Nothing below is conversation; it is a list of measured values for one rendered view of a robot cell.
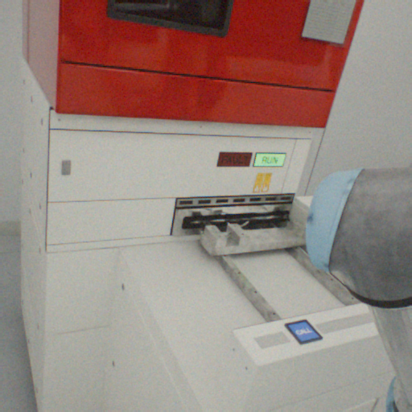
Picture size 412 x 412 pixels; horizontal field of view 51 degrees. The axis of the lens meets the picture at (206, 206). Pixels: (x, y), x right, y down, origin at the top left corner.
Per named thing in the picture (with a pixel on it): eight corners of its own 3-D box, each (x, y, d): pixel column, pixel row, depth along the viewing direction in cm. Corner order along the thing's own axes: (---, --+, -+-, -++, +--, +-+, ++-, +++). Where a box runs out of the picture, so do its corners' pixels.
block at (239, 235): (225, 232, 135) (228, 224, 134) (235, 231, 137) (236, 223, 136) (238, 245, 129) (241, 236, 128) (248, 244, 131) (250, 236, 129)
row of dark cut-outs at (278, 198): (175, 205, 130) (176, 198, 129) (290, 200, 150) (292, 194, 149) (176, 207, 129) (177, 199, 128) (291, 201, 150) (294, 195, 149)
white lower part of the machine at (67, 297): (20, 318, 207) (19, 158, 173) (176, 294, 246) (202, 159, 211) (39, 450, 152) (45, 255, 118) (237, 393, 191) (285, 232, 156)
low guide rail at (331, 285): (271, 237, 151) (273, 229, 149) (276, 236, 152) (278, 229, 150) (377, 336, 112) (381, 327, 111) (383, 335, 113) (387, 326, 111)
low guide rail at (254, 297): (203, 244, 138) (204, 235, 137) (208, 243, 139) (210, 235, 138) (295, 358, 99) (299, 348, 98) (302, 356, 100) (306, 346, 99)
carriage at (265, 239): (199, 242, 132) (200, 233, 131) (293, 233, 149) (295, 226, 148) (211, 256, 126) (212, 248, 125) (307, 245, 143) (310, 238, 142)
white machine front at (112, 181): (45, 248, 120) (48, 106, 103) (280, 228, 158) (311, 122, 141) (47, 254, 117) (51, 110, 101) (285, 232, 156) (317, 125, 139)
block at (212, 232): (203, 233, 131) (205, 225, 130) (213, 232, 133) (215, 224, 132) (215, 248, 125) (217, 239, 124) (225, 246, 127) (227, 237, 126)
